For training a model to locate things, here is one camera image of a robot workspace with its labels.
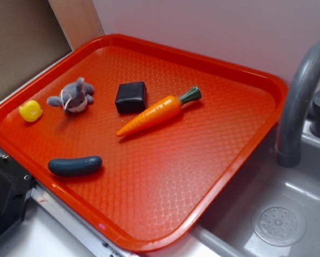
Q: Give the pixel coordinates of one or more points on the orange toy carrot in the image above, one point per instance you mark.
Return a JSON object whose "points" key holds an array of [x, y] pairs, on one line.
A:
{"points": [[161, 111]]}

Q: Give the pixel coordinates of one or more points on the yellow rubber duck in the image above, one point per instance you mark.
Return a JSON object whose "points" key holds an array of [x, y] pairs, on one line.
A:
{"points": [[30, 111]]}

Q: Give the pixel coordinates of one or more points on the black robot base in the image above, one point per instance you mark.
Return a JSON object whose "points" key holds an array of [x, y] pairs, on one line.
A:
{"points": [[16, 184]]}

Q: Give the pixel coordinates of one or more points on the black cube block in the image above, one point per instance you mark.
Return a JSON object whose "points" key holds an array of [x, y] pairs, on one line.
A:
{"points": [[131, 97]]}

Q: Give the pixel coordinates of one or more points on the gray plush animal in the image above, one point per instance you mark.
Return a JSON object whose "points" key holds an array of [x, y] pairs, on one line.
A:
{"points": [[74, 97]]}

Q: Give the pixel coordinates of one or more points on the dark green toy cucumber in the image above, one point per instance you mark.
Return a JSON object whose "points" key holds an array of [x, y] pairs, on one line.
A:
{"points": [[73, 167]]}

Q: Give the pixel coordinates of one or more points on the orange plastic tray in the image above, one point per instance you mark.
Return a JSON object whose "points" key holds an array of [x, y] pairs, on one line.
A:
{"points": [[153, 185]]}

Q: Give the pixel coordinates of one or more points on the gray toy faucet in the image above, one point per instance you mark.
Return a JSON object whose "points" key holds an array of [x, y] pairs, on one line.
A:
{"points": [[298, 108]]}

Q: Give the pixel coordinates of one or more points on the gray toy sink basin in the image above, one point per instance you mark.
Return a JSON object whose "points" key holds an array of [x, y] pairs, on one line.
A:
{"points": [[266, 209]]}

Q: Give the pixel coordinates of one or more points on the brown cardboard panel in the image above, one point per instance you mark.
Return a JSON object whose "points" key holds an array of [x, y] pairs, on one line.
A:
{"points": [[31, 40]]}

